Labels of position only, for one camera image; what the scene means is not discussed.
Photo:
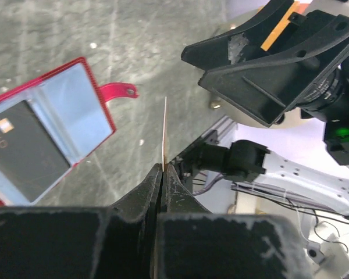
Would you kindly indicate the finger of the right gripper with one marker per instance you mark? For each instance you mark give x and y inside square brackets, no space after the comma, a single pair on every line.
[251,40]

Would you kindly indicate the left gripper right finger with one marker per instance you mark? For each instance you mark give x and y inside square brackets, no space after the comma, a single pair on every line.
[192,242]

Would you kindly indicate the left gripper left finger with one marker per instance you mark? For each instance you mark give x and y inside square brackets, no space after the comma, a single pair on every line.
[113,241]

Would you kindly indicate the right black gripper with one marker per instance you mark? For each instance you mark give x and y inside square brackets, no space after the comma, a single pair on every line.
[287,76]

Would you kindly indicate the gold numbered credit card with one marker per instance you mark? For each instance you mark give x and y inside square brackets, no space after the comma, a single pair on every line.
[164,136]

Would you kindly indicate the red leather card holder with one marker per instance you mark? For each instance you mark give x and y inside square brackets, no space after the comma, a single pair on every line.
[73,109]

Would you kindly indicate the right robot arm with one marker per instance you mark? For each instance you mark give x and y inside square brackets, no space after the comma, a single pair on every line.
[251,163]

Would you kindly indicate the aluminium frame rail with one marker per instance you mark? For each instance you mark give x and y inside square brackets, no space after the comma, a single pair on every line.
[222,133]

